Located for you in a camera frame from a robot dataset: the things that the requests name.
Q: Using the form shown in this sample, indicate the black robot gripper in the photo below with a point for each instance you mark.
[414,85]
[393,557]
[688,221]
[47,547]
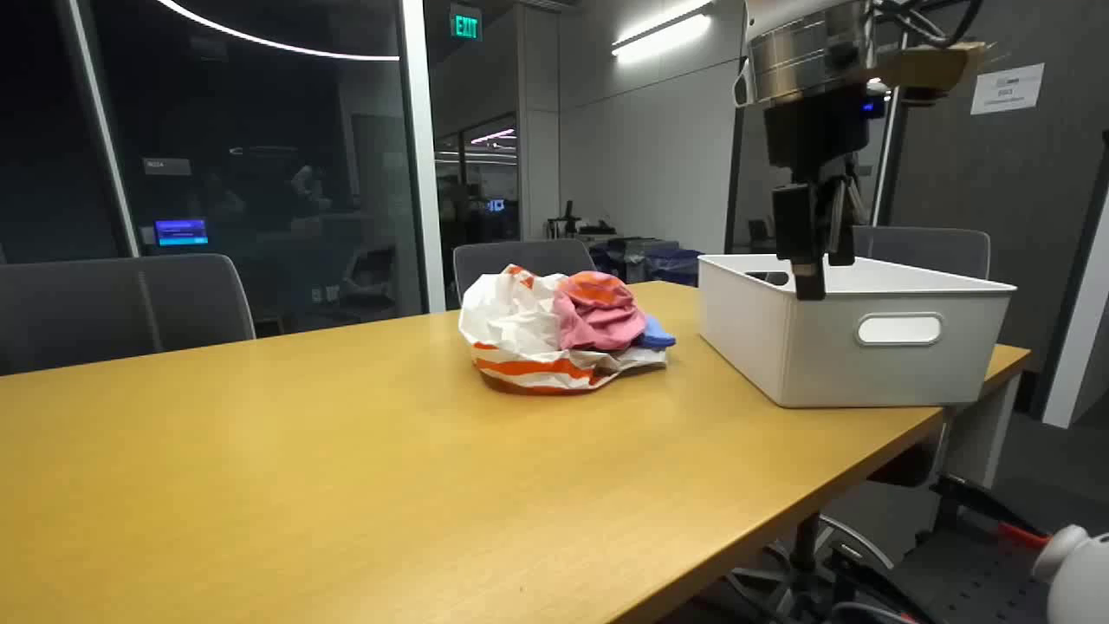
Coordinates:
[817,222]

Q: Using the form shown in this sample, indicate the blue cloth item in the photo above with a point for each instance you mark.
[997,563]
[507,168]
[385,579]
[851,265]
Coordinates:
[658,336]

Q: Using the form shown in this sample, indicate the pink orange cloth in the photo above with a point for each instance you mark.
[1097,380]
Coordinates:
[596,314]

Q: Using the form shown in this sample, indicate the white orange plastic bag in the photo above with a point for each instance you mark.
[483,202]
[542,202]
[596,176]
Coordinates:
[512,328]

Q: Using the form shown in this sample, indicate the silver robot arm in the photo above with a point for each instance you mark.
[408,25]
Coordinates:
[806,75]

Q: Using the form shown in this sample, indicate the white plastic organization bin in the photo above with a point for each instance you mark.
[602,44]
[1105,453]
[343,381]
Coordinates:
[882,335]

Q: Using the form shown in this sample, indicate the grey office chair right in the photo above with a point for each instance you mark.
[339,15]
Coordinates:
[955,250]

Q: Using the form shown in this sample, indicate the grey office chair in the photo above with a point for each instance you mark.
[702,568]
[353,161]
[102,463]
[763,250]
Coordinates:
[955,250]
[124,306]
[531,253]

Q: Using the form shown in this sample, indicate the ceiling light strip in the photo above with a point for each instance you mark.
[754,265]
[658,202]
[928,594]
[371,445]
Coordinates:
[662,31]

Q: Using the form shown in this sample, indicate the grey office chair middle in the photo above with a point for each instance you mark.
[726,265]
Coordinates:
[531,253]

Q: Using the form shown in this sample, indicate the green exit sign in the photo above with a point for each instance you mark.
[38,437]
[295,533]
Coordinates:
[465,25]

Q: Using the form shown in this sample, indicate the blue lit monitor screen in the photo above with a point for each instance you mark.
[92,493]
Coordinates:
[182,233]

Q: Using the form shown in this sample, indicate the grey office chair left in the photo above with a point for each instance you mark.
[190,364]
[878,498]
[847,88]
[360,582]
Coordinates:
[124,306]

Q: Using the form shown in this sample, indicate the white paper wall sign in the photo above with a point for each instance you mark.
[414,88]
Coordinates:
[1005,88]

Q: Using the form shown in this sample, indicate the red handled tool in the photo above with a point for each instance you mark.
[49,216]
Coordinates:
[964,498]

